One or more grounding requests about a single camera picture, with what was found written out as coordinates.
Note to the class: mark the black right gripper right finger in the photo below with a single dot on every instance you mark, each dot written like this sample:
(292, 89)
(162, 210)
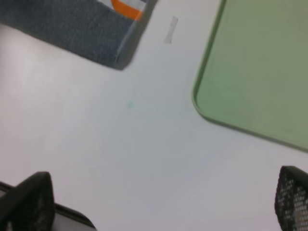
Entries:
(291, 199)

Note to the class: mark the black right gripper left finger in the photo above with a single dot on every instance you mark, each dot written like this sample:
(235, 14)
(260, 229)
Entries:
(29, 206)

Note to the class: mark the grey towel with orange patches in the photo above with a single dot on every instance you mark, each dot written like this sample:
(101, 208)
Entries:
(106, 32)

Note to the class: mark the light green plastic tray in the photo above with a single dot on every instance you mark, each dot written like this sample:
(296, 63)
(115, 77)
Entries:
(253, 76)

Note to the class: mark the small clear tape strip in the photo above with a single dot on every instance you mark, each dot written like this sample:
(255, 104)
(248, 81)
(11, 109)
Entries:
(169, 36)

